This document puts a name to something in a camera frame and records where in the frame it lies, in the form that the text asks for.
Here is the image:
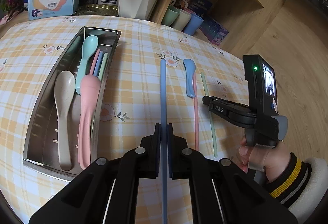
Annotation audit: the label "teal plastic spoon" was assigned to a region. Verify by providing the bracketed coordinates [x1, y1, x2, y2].
[75, 35, 99, 95]

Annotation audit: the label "pink plastic spoon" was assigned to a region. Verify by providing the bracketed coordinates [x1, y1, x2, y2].
[77, 74, 101, 170]

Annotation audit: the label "blue plastic cup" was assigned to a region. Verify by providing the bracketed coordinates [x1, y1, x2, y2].
[182, 13, 204, 35]

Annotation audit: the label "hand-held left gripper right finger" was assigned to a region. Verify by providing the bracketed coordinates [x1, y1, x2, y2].
[166, 123, 299, 224]

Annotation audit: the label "stainless steel utensil tray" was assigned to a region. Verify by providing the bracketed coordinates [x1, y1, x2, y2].
[23, 26, 122, 183]

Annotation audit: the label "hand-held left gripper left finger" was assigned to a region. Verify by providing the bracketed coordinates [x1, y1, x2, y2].
[28, 123, 162, 224]

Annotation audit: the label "dark illustrated box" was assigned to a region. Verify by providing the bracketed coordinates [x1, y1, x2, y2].
[175, 0, 214, 19]

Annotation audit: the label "purple tinsel flowers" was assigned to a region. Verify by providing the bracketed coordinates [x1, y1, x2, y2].
[5, 0, 26, 12]

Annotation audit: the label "golden embossed tray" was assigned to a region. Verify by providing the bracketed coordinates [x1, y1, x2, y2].
[74, 4, 120, 17]

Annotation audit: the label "pink chopstick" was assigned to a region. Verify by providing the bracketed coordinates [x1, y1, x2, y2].
[193, 74, 200, 151]

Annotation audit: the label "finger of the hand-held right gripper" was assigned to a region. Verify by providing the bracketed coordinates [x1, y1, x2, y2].
[202, 95, 233, 118]

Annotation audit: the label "blue chopstick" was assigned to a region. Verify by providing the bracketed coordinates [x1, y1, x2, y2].
[160, 59, 169, 224]
[93, 51, 104, 77]

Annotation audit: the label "beige plastic spoon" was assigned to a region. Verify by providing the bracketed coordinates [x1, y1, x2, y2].
[54, 70, 76, 171]

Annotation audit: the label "chopsticks in tray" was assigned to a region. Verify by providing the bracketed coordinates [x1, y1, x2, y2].
[90, 49, 101, 76]

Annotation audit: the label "purple carton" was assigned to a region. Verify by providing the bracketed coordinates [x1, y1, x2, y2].
[199, 15, 229, 47]

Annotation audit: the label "green chopstick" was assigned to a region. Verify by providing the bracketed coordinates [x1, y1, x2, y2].
[99, 52, 108, 80]
[200, 72, 218, 157]

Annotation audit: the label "blue plastic spoon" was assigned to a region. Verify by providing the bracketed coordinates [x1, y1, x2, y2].
[183, 59, 197, 98]

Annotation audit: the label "person's right hand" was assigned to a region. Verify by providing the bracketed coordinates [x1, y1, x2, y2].
[236, 134, 293, 184]

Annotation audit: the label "beige plastic cup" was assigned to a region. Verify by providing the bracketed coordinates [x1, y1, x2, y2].
[170, 8, 192, 31]

